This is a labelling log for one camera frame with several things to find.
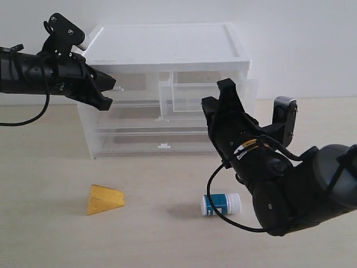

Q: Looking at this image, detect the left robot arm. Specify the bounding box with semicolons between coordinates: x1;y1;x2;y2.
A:
1;44;116;111

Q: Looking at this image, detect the wide clear drawer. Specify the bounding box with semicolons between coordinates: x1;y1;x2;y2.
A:
97;128;215;155
95;107;206;128

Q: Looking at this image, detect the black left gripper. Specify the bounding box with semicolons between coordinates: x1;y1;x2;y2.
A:
52;52;116;111

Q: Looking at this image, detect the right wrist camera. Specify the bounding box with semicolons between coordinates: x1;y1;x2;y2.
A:
272;96;298;147

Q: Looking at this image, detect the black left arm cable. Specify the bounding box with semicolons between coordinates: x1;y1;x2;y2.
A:
0;49;51;127

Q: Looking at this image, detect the white blue pill bottle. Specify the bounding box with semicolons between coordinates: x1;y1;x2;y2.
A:
200;193;242;216

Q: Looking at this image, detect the middle wide clear drawer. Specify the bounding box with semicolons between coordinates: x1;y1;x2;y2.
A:
95;107;206;128

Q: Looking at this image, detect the bottom wide clear drawer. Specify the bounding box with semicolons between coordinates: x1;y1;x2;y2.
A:
97;128;215;155

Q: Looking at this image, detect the yellow cheese wedge toy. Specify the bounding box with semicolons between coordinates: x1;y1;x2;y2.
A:
86;184;126;216

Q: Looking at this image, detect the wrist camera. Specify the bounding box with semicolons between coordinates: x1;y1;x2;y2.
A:
272;96;298;147
41;12;90;56

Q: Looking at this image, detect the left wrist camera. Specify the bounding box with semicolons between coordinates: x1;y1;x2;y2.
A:
41;12;90;56

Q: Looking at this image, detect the white plastic drawer cabinet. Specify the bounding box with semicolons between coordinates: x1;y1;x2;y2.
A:
78;22;252;159

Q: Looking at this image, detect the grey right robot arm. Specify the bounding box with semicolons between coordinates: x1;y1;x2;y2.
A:
201;78;356;236

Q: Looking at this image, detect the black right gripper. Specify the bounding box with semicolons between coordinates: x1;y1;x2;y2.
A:
201;78;290;179

